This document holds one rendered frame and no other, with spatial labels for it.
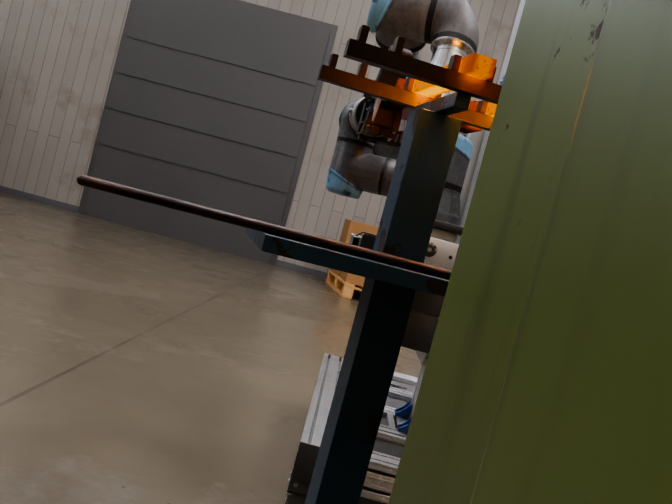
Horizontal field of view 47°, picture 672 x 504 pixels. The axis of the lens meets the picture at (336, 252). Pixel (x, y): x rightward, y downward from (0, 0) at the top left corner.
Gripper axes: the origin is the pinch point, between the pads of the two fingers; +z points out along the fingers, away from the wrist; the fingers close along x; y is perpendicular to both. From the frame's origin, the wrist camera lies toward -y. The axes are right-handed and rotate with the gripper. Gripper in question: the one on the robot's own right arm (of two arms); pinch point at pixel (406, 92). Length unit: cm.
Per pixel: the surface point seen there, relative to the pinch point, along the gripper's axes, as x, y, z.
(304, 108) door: -88, -97, -819
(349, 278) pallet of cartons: -155, 78, -641
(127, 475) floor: 26, 98, -72
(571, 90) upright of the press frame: 6, 9, 70
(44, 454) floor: 47, 98, -76
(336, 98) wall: -123, -120, -816
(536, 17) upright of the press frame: 5, 1, 57
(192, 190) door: 17, 35, -844
